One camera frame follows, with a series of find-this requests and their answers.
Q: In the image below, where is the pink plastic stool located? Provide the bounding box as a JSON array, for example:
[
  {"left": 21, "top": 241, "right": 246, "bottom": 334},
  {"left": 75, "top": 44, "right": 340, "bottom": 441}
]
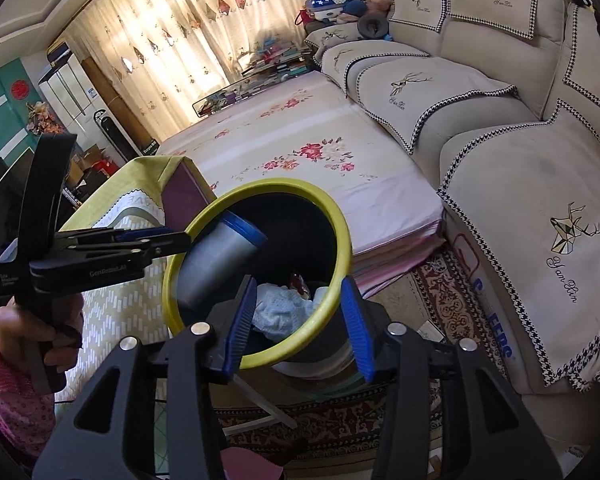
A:
[{"left": 220, "top": 447, "right": 286, "bottom": 480}]

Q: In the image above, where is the star print pillow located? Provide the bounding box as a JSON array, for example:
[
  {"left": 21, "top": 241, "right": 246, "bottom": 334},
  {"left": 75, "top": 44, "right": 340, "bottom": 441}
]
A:
[{"left": 305, "top": 0, "right": 368, "bottom": 21}]

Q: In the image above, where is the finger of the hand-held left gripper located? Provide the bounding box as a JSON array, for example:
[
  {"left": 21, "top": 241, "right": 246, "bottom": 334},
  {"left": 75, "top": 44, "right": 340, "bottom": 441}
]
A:
[
  {"left": 72, "top": 232, "right": 192, "bottom": 261},
  {"left": 55, "top": 227, "right": 175, "bottom": 243}
]

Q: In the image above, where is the grey neck pillow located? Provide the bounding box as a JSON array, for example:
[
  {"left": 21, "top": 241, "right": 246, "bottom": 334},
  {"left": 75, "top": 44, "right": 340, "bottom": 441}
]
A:
[{"left": 357, "top": 12, "right": 388, "bottom": 38}]

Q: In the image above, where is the grey cup blue rim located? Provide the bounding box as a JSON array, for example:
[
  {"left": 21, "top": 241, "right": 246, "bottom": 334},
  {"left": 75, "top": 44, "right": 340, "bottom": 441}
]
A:
[{"left": 176, "top": 211, "right": 269, "bottom": 308}]

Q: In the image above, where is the person's left hand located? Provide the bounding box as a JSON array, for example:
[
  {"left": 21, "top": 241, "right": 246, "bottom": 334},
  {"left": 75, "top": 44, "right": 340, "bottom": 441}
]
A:
[{"left": 0, "top": 294, "right": 84, "bottom": 368}]

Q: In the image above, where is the floral mattress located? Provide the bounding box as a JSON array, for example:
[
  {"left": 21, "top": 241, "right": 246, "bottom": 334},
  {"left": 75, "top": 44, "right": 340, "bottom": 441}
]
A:
[{"left": 155, "top": 70, "right": 443, "bottom": 288}]

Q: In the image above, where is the white box blue print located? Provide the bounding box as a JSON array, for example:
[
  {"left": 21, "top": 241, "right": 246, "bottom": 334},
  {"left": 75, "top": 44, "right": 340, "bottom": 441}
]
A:
[{"left": 442, "top": 210, "right": 518, "bottom": 376}]

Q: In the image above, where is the black box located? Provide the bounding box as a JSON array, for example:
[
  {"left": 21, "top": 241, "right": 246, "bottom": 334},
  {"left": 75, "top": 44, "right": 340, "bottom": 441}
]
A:
[{"left": 46, "top": 42, "right": 73, "bottom": 66}]

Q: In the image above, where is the white table frame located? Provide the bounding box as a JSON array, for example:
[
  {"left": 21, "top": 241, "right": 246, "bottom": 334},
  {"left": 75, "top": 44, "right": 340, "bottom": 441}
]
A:
[{"left": 220, "top": 375, "right": 301, "bottom": 436}]

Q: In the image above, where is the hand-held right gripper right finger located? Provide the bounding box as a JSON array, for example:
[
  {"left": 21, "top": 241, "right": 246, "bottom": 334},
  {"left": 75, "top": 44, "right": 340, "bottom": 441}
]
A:
[{"left": 340, "top": 276, "right": 563, "bottom": 480}]

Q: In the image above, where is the black bin yellow rim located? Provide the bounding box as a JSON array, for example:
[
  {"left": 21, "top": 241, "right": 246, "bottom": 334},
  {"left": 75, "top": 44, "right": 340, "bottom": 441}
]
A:
[{"left": 161, "top": 178, "right": 361, "bottom": 378}]

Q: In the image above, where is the chevron patterned tablecloth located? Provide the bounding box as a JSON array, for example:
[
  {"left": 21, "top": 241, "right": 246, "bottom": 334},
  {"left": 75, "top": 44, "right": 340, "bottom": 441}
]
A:
[{"left": 55, "top": 155, "right": 218, "bottom": 396}]

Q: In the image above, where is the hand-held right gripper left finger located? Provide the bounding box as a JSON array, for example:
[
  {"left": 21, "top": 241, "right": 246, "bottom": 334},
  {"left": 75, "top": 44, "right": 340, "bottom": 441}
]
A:
[{"left": 32, "top": 274, "right": 259, "bottom": 480}]

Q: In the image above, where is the white foam net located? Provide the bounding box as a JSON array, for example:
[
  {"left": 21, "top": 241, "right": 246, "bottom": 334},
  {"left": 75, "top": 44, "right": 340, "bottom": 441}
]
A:
[{"left": 252, "top": 282, "right": 313, "bottom": 341}]

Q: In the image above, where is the patterned rug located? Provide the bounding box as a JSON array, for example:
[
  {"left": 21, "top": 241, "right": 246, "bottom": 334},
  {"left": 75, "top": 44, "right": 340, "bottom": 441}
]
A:
[{"left": 215, "top": 245, "right": 531, "bottom": 466}]

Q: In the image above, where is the cream embroidered curtain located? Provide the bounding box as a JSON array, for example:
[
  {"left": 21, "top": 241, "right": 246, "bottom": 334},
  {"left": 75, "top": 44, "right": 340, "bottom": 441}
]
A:
[
  {"left": 165, "top": 0, "right": 341, "bottom": 76},
  {"left": 60, "top": 0, "right": 241, "bottom": 146}
]

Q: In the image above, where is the beige sofa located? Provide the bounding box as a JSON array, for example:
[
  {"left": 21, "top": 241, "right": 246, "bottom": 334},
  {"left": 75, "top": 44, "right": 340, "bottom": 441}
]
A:
[{"left": 302, "top": 0, "right": 600, "bottom": 401}]

